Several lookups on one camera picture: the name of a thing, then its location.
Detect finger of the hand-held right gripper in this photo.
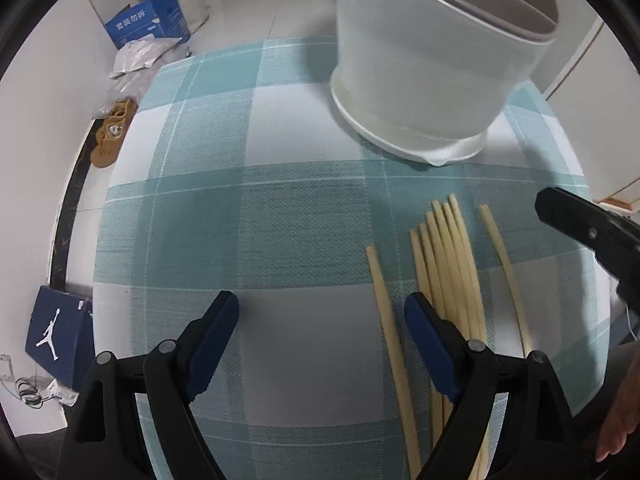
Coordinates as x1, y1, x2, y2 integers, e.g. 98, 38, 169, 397
535, 187, 640, 286

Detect white power strip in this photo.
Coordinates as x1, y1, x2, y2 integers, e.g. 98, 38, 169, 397
42, 380, 79, 407

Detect white oval utensil holder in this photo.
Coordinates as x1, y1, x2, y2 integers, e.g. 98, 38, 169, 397
329, 0, 559, 167

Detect grey plastic bags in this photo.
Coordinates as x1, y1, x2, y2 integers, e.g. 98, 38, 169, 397
110, 37, 186, 79

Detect white wardrobe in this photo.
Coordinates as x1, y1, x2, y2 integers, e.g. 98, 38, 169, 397
542, 15, 640, 211

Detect teal checked tablecloth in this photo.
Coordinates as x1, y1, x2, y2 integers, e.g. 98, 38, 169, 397
91, 35, 613, 480

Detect bundle of wooden chopsticks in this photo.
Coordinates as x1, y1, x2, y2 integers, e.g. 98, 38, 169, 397
409, 193, 496, 480

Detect navy shoebox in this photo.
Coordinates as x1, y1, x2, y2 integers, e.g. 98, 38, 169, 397
25, 285, 96, 392

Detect blue cardboard box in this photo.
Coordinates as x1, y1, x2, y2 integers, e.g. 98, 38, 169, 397
104, 0, 193, 52

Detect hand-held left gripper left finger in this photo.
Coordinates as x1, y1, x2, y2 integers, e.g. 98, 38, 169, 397
56, 290, 241, 480

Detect black cable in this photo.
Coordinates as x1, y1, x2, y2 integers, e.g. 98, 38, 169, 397
14, 377, 51, 407

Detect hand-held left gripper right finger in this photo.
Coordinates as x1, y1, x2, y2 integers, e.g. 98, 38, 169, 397
404, 291, 599, 480

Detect white woven sack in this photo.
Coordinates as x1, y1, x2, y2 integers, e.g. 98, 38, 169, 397
135, 0, 211, 36

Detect person's right hand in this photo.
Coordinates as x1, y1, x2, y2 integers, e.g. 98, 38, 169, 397
595, 371, 640, 462

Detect brown suede shoe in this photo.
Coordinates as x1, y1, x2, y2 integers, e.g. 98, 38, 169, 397
102, 98, 139, 137
90, 120, 129, 168

